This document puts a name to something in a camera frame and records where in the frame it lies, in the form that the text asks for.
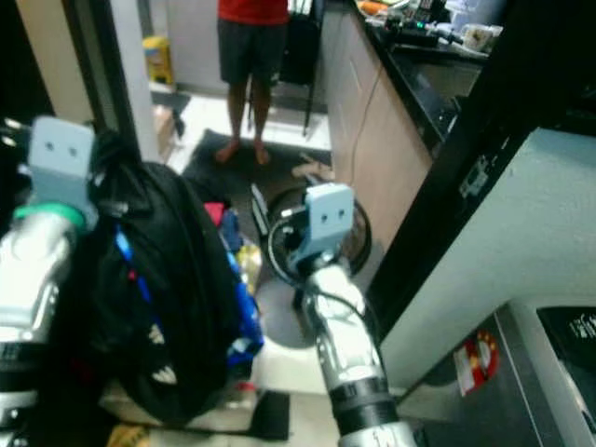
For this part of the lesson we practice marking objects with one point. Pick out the red round sticker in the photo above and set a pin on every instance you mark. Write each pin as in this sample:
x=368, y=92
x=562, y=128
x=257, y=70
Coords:
x=477, y=361

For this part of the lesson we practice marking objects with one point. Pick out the brown cardboard box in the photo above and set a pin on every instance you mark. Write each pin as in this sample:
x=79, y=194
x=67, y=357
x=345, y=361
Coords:
x=165, y=126

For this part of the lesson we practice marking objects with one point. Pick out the dark floor mat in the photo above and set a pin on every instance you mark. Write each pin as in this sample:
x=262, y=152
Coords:
x=233, y=177

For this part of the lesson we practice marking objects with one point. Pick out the blue fabric bag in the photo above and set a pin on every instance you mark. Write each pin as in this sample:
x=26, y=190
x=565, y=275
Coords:
x=247, y=321

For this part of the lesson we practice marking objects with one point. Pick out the yellow box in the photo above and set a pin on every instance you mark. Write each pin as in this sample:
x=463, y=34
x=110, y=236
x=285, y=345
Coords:
x=159, y=61

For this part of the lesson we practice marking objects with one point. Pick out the metal latch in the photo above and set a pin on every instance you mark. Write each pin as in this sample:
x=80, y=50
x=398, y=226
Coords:
x=480, y=175

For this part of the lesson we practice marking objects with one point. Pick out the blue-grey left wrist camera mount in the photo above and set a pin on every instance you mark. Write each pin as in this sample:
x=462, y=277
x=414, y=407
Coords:
x=61, y=163

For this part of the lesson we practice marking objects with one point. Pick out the grey washing machine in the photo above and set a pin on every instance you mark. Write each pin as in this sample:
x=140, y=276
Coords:
x=484, y=270

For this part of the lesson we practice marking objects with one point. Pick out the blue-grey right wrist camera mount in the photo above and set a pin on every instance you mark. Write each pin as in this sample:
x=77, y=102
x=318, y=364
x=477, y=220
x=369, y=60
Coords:
x=326, y=219

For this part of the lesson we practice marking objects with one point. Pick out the black tall side panel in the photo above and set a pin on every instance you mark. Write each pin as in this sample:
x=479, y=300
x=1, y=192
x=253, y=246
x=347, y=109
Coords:
x=521, y=84

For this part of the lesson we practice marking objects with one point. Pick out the black round floor fan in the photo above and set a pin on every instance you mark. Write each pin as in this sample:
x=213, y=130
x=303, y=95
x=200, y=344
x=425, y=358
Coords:
x=284, y=265

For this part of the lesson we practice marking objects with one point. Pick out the person in red shirt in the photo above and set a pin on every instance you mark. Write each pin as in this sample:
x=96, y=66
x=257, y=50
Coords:
x=251, y=51

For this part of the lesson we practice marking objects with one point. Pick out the white low stool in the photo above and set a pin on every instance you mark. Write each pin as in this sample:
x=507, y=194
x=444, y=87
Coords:
x=289, y=358

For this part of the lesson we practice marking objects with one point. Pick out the white door frame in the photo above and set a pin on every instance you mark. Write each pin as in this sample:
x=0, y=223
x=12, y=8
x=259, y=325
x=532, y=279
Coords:
x=126, y=65

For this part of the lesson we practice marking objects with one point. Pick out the beige slippers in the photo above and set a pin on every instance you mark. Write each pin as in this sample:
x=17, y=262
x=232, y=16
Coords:
x=314, y=168

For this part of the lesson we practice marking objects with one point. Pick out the small black floor mat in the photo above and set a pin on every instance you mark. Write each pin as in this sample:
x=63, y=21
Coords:
x=270, y=415

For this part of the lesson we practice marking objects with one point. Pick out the black chair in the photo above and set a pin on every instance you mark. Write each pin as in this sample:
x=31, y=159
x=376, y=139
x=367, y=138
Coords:
x=303, y=51

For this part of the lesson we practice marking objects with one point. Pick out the beige kitchen counter cabinet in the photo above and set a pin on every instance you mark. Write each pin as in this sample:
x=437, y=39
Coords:
x=372, y=140

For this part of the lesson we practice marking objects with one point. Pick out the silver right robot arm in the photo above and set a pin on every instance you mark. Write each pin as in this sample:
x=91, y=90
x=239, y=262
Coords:
x=346, y=345

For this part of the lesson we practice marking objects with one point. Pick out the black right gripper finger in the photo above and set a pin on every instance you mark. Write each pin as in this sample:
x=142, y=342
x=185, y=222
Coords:
x=261, y=207

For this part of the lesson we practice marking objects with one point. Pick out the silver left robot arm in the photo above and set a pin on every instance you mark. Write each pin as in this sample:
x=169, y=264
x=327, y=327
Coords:
x=30, y=279

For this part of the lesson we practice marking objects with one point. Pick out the yellow printed packaging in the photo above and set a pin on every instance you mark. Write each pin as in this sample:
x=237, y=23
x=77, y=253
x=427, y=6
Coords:
x=128, y=436

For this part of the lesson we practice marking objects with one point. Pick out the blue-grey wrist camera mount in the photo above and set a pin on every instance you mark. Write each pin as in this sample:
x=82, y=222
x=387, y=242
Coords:
x=61, y=163
x=326, y=219

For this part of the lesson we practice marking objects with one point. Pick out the white printed mug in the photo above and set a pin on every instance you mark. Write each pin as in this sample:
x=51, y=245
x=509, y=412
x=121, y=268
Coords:
x=480, y=37

